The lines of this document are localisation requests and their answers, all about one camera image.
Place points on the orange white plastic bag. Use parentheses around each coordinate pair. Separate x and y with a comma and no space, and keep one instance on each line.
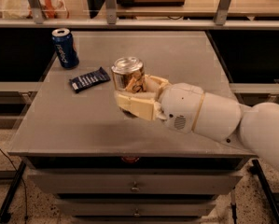
(47,9)

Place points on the grey drawer cabinet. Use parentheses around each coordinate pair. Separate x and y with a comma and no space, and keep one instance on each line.
(82,149)

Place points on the upper drawer knob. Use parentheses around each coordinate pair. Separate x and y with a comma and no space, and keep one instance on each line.
(135,187)

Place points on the lower drawer knob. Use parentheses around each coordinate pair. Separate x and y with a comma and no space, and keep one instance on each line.
(136,212)

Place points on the dark blue snack wrapper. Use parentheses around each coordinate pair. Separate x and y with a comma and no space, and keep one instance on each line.
(89,80)

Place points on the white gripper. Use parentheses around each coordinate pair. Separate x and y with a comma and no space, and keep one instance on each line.
(181,105)

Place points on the drawer knob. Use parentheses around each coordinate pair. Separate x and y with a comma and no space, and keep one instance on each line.
(136,212)
(135,187)

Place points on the blue Pepsi can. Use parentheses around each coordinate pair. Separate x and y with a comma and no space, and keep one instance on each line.
(63,42)

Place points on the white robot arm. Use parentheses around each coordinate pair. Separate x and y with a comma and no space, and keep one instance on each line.
(256,127)

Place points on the orange soda can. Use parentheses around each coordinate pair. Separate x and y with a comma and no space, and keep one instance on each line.
(129,75)

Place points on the metal shelf rail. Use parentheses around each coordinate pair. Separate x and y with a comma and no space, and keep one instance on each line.
(193,15)

